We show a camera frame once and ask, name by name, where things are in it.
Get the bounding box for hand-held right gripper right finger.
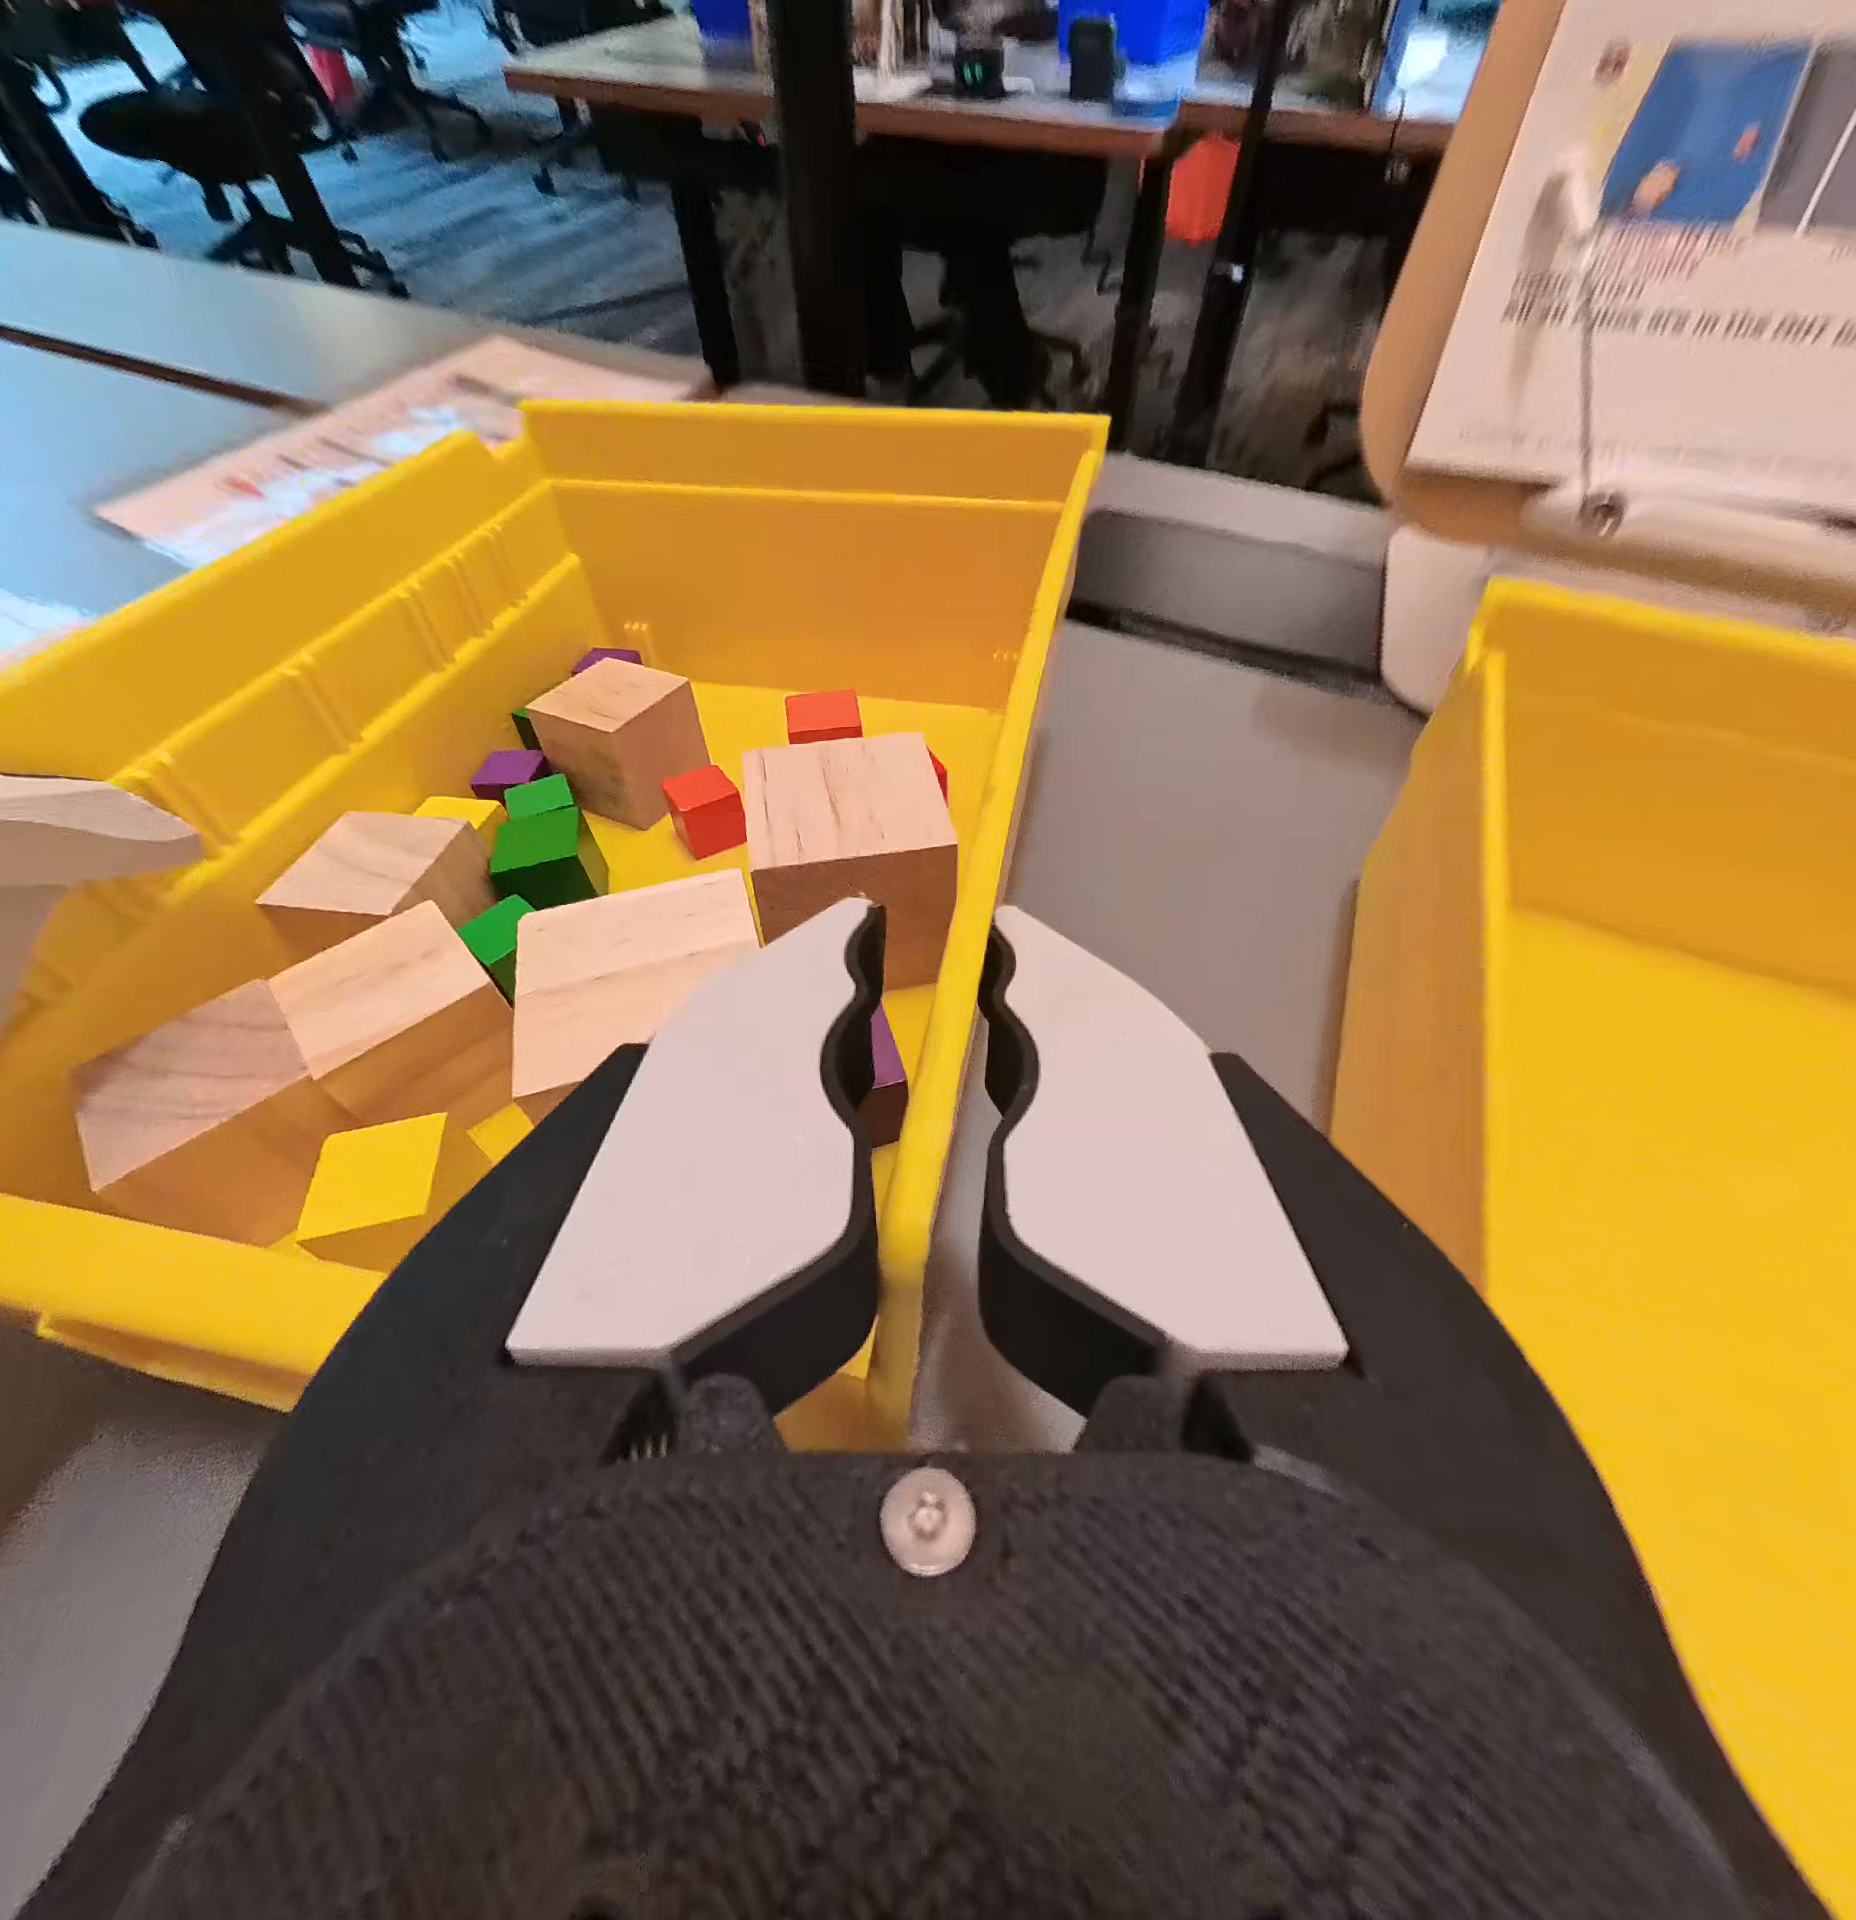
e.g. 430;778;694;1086
979;908;1349;1413

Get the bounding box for pile of plain wooden cubes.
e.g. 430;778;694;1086
69;654;960;1243

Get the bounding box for pile of small coloured cubes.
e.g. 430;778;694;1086
298;641;952;1271

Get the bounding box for cardboard board with printed sheet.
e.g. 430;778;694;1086
1362;0;1856;547

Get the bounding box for printed paper sheet red bar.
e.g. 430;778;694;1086
95;334;715;572

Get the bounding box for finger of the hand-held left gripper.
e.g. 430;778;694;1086
0;768;203;1077

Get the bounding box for black office chair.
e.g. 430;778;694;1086
80;0;413;293

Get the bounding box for white box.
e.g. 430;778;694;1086
1379;526;1504;720

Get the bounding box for white printed paper sheet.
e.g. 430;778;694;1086
0;583;95;679

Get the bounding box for yellow plastic box with dividers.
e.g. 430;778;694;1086
0;400;1113;1451

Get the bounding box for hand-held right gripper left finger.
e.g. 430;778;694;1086
510;900;886;1413

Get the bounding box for orange container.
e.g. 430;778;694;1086
1160;135;1249;244

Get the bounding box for black pole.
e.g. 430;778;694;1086
764;0;872;400

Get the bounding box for blue plastic bin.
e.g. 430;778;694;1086
1053;0;1215;69

